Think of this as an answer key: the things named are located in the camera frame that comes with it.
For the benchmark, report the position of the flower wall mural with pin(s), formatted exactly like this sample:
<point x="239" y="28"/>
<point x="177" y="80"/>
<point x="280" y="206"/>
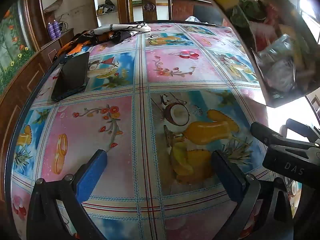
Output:
<point x="12" y="45"/>

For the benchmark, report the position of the silver snack packet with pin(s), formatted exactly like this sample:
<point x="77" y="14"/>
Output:
<point x="277" y="62"/>

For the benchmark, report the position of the green snack packet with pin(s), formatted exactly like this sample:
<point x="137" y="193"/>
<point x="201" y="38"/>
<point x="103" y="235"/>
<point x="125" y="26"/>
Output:
<point x="243" y="12"/>

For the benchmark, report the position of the red white snack packet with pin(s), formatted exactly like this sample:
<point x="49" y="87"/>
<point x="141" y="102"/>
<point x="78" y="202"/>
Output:
<point x="261" y="37"/>

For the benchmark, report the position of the white patterned scarf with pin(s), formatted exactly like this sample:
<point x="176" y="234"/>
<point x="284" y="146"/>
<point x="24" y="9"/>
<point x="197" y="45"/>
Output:
<point x="120" y="27"/>

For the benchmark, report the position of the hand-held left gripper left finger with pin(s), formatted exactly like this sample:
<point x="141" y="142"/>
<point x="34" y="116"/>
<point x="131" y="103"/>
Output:
<point x="92" y="177"/>

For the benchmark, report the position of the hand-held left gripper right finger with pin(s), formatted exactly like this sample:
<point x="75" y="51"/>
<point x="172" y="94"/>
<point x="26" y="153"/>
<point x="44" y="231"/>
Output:
<point x="227" y="177"/>

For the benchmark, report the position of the cluttered white wall shelf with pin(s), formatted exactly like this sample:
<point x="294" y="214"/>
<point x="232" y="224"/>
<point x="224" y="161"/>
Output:
<point x="106" y="7"/>

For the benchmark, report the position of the cardboard box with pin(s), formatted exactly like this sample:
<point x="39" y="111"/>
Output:
<point x="252" y="62"/>

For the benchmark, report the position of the white plastic bag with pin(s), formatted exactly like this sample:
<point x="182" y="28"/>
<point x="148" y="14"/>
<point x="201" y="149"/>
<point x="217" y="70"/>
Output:
<point x="193" y="19"/>

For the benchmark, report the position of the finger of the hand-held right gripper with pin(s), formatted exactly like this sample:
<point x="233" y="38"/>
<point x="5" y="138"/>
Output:
<point x="302" y="128"/>
<point x="267" y="136"/>

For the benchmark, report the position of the wooden side cabinet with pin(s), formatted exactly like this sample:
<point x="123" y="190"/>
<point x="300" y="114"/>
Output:
<point x="22" y="80"/>

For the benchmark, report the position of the orange black scarf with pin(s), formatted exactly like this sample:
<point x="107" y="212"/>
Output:
<point x="100" y="38"/>

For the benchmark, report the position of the wooden television cabinet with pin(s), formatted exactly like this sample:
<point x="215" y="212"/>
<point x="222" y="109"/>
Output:
<point x="182" y="8"/>

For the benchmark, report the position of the wooden chair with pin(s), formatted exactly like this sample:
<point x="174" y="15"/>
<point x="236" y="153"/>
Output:
<point x="150" y="5"/>

